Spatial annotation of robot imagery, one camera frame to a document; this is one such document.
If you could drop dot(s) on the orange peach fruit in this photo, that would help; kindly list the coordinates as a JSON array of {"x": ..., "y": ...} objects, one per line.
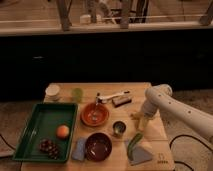
[{"x": 62, "y": 132}]

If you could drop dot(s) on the small metal cup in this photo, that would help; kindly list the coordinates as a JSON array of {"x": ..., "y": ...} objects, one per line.
[{"x": 119, "y": 127}]

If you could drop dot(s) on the metal spoon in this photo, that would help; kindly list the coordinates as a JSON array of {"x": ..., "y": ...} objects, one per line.
[{"x": 94, "y": 117}]

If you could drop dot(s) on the dark grape bunch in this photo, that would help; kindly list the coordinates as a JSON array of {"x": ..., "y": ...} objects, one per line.
[{"x": 49, "y": 147}]

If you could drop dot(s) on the green plastic tray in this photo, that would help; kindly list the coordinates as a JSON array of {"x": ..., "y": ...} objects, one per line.
[{"x": 42, "y": 125}]

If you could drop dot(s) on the green cucumber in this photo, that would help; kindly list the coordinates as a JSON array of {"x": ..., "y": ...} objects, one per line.
[{"x": 132, "y": 143}]

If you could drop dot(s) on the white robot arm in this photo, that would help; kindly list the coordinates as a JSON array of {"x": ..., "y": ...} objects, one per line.
[{"x": 160, "y": 97}]

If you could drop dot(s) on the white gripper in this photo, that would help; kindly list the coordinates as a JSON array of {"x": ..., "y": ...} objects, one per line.
[{"x": 149, "y": 110}]

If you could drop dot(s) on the orange bowl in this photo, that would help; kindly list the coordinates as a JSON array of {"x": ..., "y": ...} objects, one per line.
[{"x": 86, "y": 115}]

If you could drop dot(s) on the blue cloth left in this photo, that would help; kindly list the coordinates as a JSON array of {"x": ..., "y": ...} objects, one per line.
[{"x": 78, "y": 152}]

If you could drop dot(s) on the purple bowl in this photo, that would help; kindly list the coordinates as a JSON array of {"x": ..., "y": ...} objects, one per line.
[{"x": 98, "y": 147}]

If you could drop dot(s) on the yellow banana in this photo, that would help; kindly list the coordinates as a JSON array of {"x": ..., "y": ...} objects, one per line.
[{"x": 138, "y": 116}]

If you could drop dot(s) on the brown sponge block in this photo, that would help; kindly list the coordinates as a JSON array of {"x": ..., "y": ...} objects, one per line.
[{"x": 119, "y": 101}]

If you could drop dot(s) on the green cup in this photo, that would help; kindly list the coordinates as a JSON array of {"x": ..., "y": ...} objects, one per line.
[{"x": 77, "y": 95}]

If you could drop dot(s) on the grey cloth right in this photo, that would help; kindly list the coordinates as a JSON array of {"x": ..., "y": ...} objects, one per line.
[{"x": 138, "y": 155}]

